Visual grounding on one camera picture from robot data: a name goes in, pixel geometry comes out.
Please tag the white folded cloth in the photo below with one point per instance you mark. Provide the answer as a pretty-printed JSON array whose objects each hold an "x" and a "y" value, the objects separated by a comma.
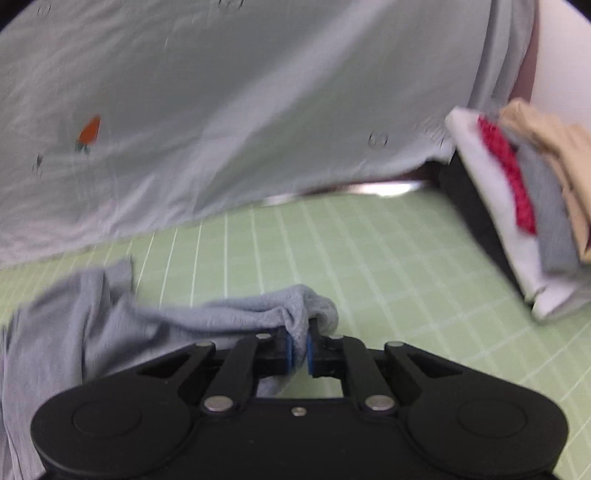
[{"x": 489, "y": 184}]

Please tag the green checked mat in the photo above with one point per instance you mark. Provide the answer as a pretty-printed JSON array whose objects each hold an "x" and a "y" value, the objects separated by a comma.
[{"x": 369, "y": 258}]

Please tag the pale carrot print bed sheet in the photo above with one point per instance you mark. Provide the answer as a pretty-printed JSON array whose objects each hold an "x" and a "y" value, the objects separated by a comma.
[{"x": 231, "y": 101}]

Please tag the beige folded garment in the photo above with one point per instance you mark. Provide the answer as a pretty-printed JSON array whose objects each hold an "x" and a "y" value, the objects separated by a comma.
[{"x": 545, "y": 129}]

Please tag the grey folded garment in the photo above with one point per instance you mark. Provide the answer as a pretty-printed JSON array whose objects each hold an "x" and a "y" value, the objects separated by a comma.
[{"x": 545, "y": 207}]

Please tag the red knitted garment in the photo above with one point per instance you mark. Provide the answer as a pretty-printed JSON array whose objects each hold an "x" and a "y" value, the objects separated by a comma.
[{"x": 508, "y": 175}]

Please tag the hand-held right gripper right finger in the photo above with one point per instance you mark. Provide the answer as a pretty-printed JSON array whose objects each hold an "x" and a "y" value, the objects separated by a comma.
[{"x": 310, "y": 356}]

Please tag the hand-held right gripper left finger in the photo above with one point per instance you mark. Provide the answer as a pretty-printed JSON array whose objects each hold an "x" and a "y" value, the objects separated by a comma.
[{"x": 289, "y": 356}]

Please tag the grey garment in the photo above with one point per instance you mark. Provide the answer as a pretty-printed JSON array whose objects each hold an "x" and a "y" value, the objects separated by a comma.
[
  {"x": 545, "y": 207},
  {"x": 92, "y": 314}
]

